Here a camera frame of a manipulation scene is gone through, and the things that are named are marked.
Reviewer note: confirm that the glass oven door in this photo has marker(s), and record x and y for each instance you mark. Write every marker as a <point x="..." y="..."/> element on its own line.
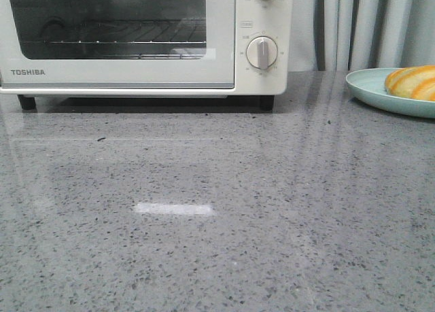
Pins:
<point x="25" y="17"/>

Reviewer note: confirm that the golden croissant bread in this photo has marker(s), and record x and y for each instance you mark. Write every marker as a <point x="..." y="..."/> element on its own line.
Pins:
<point x="412" y="83"/>

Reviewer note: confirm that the white Toshiba toaster oven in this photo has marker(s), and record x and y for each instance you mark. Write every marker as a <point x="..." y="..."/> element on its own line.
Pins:
<point x="253" y="18"/>

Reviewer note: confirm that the lower white timer knob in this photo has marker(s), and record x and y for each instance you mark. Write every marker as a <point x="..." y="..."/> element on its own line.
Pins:
<point x="262" y="52"/>

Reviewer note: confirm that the light green plate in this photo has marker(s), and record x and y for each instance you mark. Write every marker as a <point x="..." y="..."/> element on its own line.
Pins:
<point x="368" y="86"/>

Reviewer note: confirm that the grey pleated curtain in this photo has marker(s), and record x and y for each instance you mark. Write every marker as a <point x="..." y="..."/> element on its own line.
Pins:
<point x="349" y="35"/>

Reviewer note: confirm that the metal wire oven rack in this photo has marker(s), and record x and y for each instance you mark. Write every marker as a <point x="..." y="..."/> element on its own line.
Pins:
<point x="92" y="39"/>

